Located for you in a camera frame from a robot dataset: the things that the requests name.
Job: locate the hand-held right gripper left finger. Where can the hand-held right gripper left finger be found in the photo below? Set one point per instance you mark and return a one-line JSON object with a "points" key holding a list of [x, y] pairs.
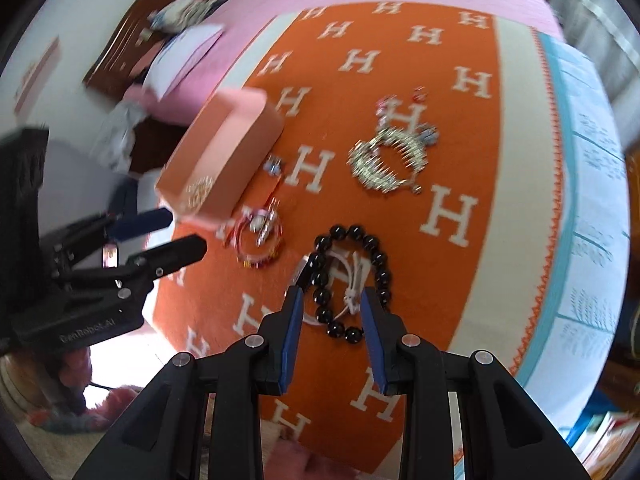
{"points": [[292, 332]]}

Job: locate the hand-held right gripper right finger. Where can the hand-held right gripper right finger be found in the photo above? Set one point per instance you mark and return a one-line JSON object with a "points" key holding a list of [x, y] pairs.
{"points": [[375, 342]]}

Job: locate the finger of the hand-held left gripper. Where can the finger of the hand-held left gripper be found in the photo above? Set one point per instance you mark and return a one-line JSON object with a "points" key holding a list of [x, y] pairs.
{"points": [[145, 223], [175, 251]]}

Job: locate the pink jewelry box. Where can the pink jewelry box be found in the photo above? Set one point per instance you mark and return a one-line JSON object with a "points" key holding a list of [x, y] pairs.
{"points": [[210, 150]]}

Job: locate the silver drop charm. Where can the silver drop charm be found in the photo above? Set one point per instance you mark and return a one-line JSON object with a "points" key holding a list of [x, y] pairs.
{"points": [[261, 221]]}

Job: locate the white plastic bag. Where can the white plastic bag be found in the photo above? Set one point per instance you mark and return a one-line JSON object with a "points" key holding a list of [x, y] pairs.
{"points": [[117, 130]]}

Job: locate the small blue earring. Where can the small blue earring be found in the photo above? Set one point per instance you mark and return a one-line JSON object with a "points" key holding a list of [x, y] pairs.
{"points": [[272, 166]]}

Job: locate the white pillow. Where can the white pillow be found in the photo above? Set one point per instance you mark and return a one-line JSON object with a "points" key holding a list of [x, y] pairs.
{"points": [[185, 52]]}

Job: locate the dark wooden headboard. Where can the dark wooden headboard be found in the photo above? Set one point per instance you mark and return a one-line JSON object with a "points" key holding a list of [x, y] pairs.
{"points": [[125, 45]]}

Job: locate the orange letter-print blanket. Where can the orange letter-print blanket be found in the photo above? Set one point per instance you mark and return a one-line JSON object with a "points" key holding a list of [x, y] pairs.
{"points": [[325, 120]]}

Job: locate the row of books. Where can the row of books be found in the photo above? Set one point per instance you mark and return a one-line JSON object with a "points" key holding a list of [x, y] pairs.
{"points": [[600, 440]]}

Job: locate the red earrings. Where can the red earrings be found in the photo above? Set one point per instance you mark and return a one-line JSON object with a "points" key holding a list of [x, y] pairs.
{"points": [[418, 94]]}

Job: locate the light blue quilt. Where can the light blue quilt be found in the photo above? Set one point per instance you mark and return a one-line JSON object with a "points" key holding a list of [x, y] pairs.
{"points": [[585, 185]]}

